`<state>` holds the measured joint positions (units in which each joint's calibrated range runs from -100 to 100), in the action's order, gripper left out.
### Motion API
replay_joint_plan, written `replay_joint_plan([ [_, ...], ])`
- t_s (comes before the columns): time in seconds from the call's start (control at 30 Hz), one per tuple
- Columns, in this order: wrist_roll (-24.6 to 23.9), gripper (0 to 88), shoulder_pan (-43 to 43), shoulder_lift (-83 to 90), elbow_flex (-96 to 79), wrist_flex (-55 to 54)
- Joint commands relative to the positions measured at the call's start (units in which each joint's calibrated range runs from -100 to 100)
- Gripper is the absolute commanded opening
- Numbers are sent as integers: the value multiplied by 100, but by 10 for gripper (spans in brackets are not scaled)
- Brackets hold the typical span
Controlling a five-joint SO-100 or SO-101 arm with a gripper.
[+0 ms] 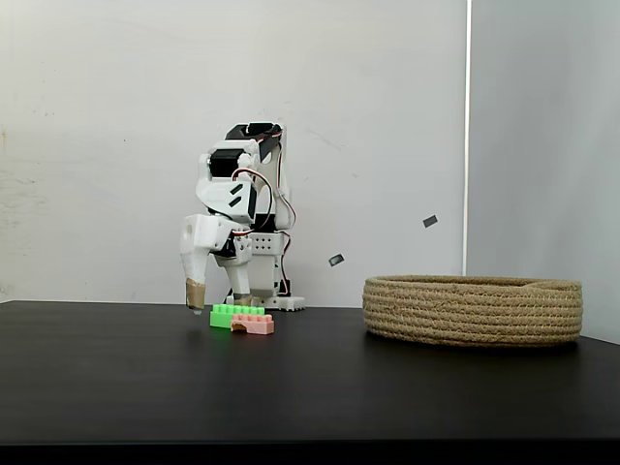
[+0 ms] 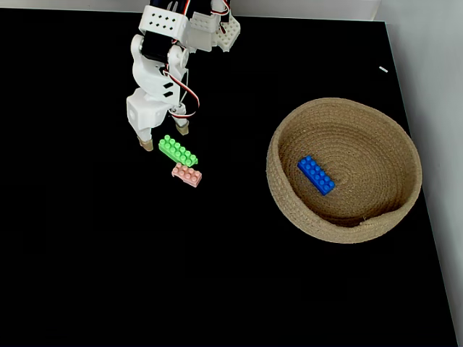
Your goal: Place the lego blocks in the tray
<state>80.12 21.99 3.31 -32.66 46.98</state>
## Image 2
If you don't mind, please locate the woven rope basket tray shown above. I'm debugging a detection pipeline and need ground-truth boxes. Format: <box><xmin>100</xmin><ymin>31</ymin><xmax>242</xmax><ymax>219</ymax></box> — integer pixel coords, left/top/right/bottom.
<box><xmin>266</xmin><ymin>97</ymin><xmax>423</xmax><ymax>244</ymax></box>

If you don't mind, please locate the blue lego block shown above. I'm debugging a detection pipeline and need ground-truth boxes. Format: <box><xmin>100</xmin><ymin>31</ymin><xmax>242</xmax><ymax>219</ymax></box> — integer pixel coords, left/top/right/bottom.
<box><xmin>297</xmin><ymin>155</ymin><xmax>337</xmax><ymax>197</ymax></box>

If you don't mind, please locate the green lego block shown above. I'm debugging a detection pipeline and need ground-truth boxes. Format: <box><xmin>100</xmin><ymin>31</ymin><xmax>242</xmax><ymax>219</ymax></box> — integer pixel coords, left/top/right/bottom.
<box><xmin>158</xmin><ymin>134</ymin><xmax>200</xmax><ymax>168</ymax></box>

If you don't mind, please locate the pink lego block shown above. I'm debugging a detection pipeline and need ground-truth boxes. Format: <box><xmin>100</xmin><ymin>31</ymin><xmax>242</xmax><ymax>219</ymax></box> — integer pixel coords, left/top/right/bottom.
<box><xmin>171</xmin><ymin>162</ymin><xmax>203</xmax><ymax>189</ymax></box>

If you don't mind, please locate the red white black gripper cable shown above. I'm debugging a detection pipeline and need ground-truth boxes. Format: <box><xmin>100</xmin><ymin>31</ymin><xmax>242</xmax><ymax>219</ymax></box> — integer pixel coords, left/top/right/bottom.
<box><xmin>162</xmin><ymin>67</ymin><xmax>201</xmax><ymax>119</ymax></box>

